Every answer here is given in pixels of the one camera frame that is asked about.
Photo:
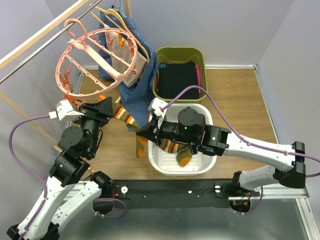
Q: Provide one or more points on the metal rack rod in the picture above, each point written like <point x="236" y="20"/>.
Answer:
<point x="36" y="37"/>

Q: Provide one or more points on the blue checkered shirt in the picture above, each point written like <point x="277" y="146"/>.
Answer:
<point x="137" y="98"/>

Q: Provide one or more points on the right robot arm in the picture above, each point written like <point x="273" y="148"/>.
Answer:
<point x="283" y="164"/>

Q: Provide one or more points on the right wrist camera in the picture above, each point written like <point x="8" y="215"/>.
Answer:
<point x="156" y="109"/>

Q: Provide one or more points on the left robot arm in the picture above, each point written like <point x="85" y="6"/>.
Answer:
<point x="79" y="143"/>

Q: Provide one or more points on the yellow wooden hanger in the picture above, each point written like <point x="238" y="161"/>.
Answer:
<point x="117" y="15"/>

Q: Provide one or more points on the black mounting base rail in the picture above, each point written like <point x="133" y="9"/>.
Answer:
<point x="178" y="193"/>

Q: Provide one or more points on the pink folded garment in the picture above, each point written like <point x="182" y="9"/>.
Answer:
<point x="198" y="78"/>

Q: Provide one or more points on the wooden clothes rack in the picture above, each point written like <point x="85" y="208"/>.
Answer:
<point x="23" y="24"/>

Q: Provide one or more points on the black folded clothes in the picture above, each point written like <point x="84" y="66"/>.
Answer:
<point x="174" y="78"/>

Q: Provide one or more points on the pink round clip hanger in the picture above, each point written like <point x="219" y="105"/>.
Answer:
<point x="112" y="35"/>

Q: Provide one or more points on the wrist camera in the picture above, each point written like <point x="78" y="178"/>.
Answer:
<point x="156" y="109"/>
<point x="65" y="112"/>

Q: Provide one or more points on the olive green bin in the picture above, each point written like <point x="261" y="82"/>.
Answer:
<point x="174" y="54"/>

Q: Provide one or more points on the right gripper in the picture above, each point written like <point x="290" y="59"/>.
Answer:
<point x="152" y="131"/>

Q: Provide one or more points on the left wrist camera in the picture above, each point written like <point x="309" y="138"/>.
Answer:
<point x="65" y="112"/>

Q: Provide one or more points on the olive wavy striped sock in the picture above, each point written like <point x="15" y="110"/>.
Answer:
<point x="183" y="151"/>

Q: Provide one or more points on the white plastic basket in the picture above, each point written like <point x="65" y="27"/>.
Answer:
<point x="170" y="159"/>

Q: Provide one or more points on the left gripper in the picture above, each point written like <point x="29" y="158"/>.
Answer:
<point x="105" y="111"/>

